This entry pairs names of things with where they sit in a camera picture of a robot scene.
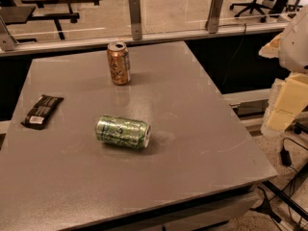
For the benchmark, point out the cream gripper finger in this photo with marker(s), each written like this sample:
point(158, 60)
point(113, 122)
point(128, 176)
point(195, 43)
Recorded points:
point(287, 99)
point(271, 49)

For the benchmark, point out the green soda can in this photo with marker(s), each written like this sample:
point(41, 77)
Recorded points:
point(123, 132)

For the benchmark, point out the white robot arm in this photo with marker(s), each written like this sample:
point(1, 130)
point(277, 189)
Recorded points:
point(293, 48)

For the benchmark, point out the orange soda can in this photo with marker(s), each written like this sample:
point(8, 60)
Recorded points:
point(119, 63)

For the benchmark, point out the black tripod stand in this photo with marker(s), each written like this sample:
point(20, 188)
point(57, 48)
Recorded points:
point(265, 207)

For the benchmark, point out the black background table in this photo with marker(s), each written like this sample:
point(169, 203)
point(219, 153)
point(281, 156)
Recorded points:
point(57, 17)

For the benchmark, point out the black snack bar wrapper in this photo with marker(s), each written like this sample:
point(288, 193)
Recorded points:
point(37, 118)

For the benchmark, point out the black power adapter with cable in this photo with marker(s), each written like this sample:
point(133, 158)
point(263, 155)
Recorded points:
point(285, 154)

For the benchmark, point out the metal bracket right post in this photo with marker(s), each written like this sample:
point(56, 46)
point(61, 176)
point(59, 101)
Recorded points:
point(212, 22)

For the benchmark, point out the metal bracket post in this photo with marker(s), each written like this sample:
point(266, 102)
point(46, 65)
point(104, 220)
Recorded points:
point(7, 42)
point(135, 17)
point(212, 22)

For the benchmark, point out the metal bracket centre post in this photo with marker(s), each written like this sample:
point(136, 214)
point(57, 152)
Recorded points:
point(135, 17)

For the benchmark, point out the metal barrier rail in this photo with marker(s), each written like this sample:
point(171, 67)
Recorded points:
point(91, 43)

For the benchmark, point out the metal bracket left post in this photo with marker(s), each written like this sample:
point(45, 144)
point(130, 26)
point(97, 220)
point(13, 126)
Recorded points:
point(7, 42)

